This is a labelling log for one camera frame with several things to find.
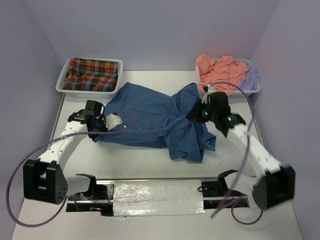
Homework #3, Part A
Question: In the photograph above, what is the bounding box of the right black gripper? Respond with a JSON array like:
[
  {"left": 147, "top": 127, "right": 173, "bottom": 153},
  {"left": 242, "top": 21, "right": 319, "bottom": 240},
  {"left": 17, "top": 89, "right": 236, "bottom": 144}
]
[{"left": 185, "top": 98, "right": 218, "bottom": 123}]

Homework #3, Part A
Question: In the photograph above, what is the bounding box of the blue checked long sleeve shirt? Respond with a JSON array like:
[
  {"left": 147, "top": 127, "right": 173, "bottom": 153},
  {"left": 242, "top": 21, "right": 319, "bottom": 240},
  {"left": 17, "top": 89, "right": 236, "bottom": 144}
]
[{"left": 96, "top": 82, "right": 216, "bottom": 163}]

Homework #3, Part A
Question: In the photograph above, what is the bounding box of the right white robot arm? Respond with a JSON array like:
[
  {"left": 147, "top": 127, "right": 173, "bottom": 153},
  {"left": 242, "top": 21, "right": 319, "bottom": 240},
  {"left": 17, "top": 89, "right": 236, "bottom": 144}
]
[{"left": 186, "top": 92, "right": 296, "bottom": 211}]

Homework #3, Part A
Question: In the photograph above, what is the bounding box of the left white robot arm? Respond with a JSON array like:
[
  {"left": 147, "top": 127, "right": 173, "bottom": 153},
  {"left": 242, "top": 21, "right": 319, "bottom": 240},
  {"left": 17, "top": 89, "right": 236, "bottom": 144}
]
[{"left": 23, "top": 100, "right": 108, "bottom": 205}]

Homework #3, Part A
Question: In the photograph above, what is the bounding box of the right white plastic basket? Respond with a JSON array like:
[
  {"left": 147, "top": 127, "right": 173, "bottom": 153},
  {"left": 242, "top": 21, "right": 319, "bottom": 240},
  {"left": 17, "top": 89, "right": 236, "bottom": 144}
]
[{"left": 195, "top": 57, "right": 258, "bottom": 98}]

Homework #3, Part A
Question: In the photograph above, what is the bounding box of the white plastic basket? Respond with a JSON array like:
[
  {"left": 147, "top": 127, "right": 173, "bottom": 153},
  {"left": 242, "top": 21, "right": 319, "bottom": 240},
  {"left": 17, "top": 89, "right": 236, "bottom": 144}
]
[
  {"left": 55, "top": 57, "right": 124, "bottom": 96},
  {"left": 195, "top": 57, "right": 258, "bottom": 98}
]

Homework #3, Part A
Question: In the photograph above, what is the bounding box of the salmon orange shirt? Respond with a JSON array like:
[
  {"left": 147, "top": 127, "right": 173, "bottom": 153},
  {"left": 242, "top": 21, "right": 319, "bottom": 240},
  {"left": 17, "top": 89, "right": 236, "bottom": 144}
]
[{"left": 195, "top": 54, "right": 249, "bottom": 95}]

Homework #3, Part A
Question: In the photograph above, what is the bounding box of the lavender shirt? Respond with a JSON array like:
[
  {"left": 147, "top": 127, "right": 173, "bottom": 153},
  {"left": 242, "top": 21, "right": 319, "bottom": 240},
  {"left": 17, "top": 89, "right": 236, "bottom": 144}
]
[{"left": 238, "top": 61, "right": 261, "bottom": 93}]

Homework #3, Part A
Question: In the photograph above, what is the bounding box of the orange plaid folded shirt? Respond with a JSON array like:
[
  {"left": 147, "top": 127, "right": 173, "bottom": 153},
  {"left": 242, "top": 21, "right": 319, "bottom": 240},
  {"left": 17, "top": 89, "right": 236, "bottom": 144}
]
[{"left": 63, "top": 57, "right": 119, "bottom": 92}]

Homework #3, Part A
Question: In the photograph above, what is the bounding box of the left white plastic basket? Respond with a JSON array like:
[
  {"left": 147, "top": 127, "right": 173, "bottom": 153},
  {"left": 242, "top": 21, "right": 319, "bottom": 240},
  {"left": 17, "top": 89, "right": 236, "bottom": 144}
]
[{"left": 55, "top": 57, "right": 124, "bottom": 96}]

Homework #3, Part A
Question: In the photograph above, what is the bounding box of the silver foil tape sheet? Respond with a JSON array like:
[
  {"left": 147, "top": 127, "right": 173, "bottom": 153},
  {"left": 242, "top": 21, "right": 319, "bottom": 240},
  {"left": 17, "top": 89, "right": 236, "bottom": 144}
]
[{"left": 112, "top": 179, "right": 205, "bottom": 217}]

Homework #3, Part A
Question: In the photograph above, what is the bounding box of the white cardboard front cover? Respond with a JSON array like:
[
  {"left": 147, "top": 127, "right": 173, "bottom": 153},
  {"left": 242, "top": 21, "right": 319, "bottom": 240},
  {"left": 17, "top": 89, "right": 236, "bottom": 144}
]
[{"left": 12, "top": 203, "right": 303, "bottom": 240}]

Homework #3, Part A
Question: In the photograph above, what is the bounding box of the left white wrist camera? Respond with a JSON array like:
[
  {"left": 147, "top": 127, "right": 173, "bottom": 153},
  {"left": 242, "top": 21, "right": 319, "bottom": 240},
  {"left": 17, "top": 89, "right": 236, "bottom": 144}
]
[{"left": 105, "top": 113, "right": 123, "bottom": 131}]

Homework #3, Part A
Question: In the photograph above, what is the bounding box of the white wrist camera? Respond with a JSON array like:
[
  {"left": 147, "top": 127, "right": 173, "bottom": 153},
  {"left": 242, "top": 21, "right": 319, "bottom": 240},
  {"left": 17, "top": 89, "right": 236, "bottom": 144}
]
[
  {"left": 105, "top": 113, "right": 123, "bottom": 131},
  {"left": 201, "top": 84, "right": 216, "bottom": 104}
]

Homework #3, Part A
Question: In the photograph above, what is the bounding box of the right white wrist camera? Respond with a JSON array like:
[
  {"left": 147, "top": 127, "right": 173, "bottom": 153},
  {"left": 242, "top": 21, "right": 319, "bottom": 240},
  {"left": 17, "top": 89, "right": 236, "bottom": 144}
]
[{"left": 201, "top": 84, "right": 216, "bottom": 104}]

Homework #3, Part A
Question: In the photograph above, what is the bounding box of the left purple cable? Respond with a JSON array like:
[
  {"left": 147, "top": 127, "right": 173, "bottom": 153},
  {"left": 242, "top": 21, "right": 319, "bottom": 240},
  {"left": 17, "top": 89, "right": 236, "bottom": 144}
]
[{"left": 5, "top": 110, "right": 138, "bottom": 228}]

